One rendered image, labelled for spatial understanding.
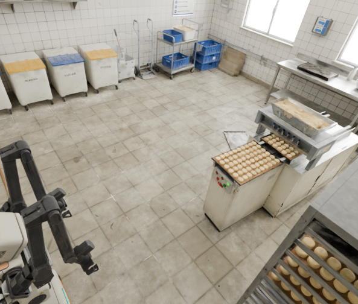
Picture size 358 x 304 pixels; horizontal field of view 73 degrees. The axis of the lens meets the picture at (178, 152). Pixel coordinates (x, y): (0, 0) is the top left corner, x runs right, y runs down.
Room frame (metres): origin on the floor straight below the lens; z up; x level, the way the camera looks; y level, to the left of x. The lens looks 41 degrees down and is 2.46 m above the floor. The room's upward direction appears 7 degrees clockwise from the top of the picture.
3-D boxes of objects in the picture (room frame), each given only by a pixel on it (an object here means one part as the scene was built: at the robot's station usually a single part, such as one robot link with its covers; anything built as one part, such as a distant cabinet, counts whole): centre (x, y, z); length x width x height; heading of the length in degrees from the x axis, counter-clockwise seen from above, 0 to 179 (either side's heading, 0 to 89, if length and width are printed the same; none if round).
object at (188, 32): (5.93, 0.23, 0.89); 0.44 x 0.36 x 0.20; 52
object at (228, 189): (1.60, -0.45, 0.77); 0.24 x 0.04 x 0.14; 38
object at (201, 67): (6.39, -0.40, 0.10); 0.60 x 0.40 x 0.20; 131
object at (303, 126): (2.14, -1.14, 1.25); 0.56 x 0.29 x 0.14; 38
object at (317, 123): (2.13, -1.14, 1.28); 0.54 x 0.27 x 0.06; 38
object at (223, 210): (1.83, -0.74, 0.45); 0.70 x 0.34 x 0.90; 128
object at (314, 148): (2.14, -1.14, 1.01); 0.72 x 0.33 x 0.34; 38
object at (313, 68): (4.51, -2.34, 0.93); 0.60 x 0.40 x 0.01; 44
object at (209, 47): (6.39, -0.40, 0.50); 0.60 x 0.40 x 0.20; 135
